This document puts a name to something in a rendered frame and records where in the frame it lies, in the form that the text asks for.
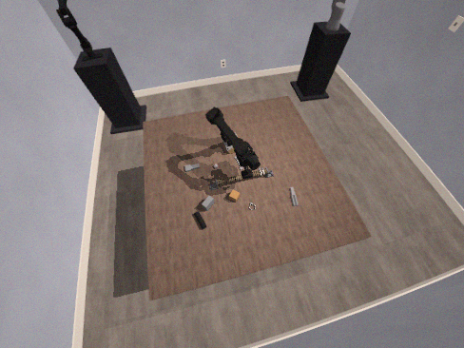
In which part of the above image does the tan cardboard box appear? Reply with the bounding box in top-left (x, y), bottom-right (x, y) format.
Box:
top-left (229, 189), bottom-right (240, 203)

